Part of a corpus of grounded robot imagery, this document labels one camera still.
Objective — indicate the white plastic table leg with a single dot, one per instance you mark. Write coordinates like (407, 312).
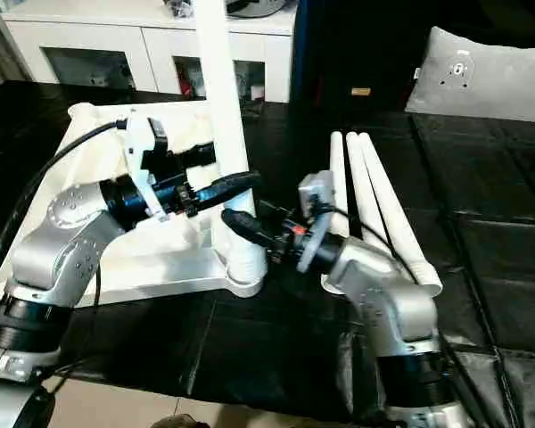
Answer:
(360, 178)
(383, 187)
(225, 111)
(339, 151)

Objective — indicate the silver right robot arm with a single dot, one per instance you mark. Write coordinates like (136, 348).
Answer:
(410, 312)

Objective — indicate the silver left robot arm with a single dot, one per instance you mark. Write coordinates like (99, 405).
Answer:
(49, 249)

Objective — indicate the white cabinet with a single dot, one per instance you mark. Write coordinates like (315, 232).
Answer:
(160, 44)

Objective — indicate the dark clutter pile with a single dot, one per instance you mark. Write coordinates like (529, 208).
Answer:
(178, 9)

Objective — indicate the dark bag on cabinet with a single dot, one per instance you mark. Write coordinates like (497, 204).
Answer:
(249, 6)

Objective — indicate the small gold label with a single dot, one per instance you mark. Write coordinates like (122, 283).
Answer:
(360, 91)

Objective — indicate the black cabinet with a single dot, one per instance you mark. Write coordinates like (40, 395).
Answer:
(361, 44)

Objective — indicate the dark robot left foot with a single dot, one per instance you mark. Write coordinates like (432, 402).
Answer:
(174, 422)

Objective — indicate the black mat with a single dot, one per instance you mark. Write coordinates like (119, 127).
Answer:
(495, 267)

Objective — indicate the grey cushion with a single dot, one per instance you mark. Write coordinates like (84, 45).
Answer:
(495, 89)

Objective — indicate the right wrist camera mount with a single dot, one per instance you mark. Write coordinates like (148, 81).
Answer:
(316, 187)

